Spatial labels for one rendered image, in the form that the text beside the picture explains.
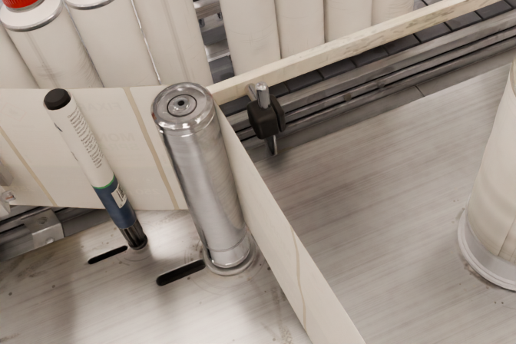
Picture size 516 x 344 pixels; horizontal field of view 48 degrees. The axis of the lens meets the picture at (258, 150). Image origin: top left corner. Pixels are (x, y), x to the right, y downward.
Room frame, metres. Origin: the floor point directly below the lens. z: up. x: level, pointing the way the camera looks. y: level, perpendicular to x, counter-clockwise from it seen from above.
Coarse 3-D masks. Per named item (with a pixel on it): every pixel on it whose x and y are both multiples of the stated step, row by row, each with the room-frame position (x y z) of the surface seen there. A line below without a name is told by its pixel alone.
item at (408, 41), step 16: (416, 0) 0.52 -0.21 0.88; (432, 0) 0.51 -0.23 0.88; (512, 0) 0.49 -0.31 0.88; (464, 16) 0.48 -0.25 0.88; (480, 16) 0.47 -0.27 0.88; (416, 32) 0.46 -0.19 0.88; (432, 32) 0.46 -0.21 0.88; (448, 32) 0.46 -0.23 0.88; (384, 48) 0.45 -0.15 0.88; (400, 48) 0.44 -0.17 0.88; (224, 64) 0.47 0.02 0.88; (336, 64) 0.44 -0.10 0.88; (352, 64) 0.43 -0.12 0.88; (288, 80) 0.43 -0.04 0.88; (304, 80) 0.42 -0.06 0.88; (320, 80) 0.42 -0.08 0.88; (224, 112) 0.40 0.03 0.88
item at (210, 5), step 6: (204, 0) 0.48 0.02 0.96; (210, 0) 0.48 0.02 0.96; (216, 0) 0.47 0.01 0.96; (198, 6) 0.47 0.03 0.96; (204, 6) 0.47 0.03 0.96; (210, 6) 0.47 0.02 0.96; (216, 6) 0.47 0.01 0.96; (198, 12) 0.47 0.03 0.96; (204, 12) 0.47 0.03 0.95; (210, 12) 0.47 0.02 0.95; (216, 12) 0.47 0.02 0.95; (198, 18) 0.47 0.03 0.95
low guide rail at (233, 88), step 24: (456, 0) 0.46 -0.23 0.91; (480, 0) 0.47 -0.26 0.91; (384, 24) 0.45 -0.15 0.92; (408, 24) 0.45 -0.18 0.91; (432, 24) 0.45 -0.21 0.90; (312, 48) 0.43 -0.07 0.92; (336, 48) 0.43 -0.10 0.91; (360, 48) 0.43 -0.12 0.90; (264, 72) 0.41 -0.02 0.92; (288, 72) 0.41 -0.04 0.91; (216, 96) 0.40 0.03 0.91; (240, 96) 0.40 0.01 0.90
